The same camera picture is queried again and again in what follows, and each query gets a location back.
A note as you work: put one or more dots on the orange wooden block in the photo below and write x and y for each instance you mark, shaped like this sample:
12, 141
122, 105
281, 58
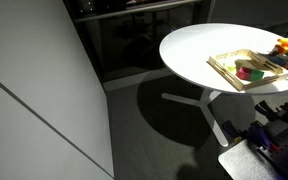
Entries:
278, 50

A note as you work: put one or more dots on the grey block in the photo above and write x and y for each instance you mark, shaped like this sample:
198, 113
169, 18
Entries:
285, 57

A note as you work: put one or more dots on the blue block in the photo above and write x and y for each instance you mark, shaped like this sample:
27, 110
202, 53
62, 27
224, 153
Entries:
276, 60

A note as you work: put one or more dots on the magenta block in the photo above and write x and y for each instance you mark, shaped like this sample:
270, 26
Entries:
243, 72

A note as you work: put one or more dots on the light green block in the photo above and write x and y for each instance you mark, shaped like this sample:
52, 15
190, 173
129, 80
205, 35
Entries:
230, 68

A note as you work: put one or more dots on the wooden tray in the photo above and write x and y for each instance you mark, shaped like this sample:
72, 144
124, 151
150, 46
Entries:
224, 68

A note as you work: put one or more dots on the black clamp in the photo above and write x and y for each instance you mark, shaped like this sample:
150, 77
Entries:
265, 109

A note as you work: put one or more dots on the purple clamp with orange tip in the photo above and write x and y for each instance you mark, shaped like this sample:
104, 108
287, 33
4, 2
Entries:
260, 135

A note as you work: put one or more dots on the white table base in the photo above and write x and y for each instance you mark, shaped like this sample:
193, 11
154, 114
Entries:
208, 111

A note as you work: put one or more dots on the dark grey metal plate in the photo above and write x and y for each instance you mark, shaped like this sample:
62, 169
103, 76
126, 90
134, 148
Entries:
240, 163

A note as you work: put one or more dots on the grey metal rail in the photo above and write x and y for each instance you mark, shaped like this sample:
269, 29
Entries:
134, 10

